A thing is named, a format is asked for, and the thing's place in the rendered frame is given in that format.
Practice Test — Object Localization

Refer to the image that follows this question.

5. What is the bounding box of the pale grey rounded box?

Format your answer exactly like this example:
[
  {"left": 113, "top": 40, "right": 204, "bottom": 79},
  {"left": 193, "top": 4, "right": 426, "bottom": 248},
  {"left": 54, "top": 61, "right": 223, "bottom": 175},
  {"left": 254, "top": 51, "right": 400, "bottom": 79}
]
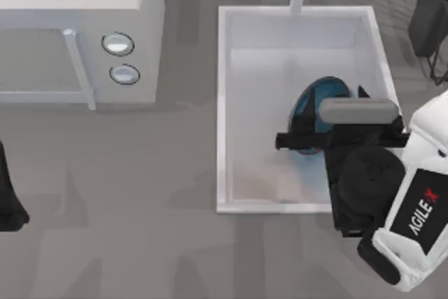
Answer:
[{"left": 318, "top": 97, "right": 400, "bottom": 126}]

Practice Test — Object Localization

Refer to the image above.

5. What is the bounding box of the white sink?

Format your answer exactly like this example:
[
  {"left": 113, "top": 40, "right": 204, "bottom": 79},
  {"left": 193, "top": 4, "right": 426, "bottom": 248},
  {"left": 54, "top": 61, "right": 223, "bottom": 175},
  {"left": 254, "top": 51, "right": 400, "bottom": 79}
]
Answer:
[{"left": 215, "top": 4, "right": 400, "bottom": 215}]

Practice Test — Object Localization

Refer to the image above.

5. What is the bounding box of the black background stand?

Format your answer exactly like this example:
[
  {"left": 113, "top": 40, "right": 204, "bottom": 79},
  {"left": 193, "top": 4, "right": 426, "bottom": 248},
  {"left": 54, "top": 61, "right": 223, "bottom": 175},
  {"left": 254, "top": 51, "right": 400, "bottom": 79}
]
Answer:
[{"left": 407, "top": 0, "right": 448, "bottom": 86}]

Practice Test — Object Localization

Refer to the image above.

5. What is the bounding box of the pale microwave oven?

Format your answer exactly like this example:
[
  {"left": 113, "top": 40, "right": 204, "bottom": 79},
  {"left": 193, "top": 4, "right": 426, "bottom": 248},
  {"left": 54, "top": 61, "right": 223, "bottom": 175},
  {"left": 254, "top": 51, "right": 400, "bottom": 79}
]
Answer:
[{"left": 0, "top": 0, "right": 166, "bottom": 111}]

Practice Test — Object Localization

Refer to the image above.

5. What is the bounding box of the small round microwave knob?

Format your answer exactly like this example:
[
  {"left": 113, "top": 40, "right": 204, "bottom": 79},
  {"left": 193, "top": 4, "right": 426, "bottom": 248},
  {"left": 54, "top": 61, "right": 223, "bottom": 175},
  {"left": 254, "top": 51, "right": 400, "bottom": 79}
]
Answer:
[{"left": 108, "top": 63, "right": 141, "bottom": 86}]

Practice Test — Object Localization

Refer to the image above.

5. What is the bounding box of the large round microwave knob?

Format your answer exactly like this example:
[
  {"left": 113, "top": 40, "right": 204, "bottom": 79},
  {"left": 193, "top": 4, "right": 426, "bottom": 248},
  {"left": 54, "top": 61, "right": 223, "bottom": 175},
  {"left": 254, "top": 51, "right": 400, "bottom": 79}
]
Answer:
[{"left": 100, "top": 32, "right": 135, "bottom": 57}]

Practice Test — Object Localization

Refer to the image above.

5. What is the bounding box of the grey microwave door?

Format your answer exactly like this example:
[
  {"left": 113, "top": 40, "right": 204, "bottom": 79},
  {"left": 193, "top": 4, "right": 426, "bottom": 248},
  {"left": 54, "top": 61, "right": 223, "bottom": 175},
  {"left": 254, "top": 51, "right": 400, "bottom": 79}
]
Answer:
[{"left": 0, "top": 28, "right": 88, "bottom": 104}]

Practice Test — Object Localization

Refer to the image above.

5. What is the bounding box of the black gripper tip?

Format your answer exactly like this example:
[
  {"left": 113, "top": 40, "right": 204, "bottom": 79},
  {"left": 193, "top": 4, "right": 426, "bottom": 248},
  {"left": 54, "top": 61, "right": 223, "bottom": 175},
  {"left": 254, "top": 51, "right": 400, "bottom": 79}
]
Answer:
[{"left": 0, "top": 139, "right": 31, "bottom": 233}]

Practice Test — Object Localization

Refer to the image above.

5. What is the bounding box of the pale microwave door handle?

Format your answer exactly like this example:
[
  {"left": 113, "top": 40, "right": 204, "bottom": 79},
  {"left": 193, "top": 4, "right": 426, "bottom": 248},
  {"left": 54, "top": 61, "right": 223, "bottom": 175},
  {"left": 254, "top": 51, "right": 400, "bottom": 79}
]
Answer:
[{"left": 62, "top": 27, "right": 97, "bottom": 111}]

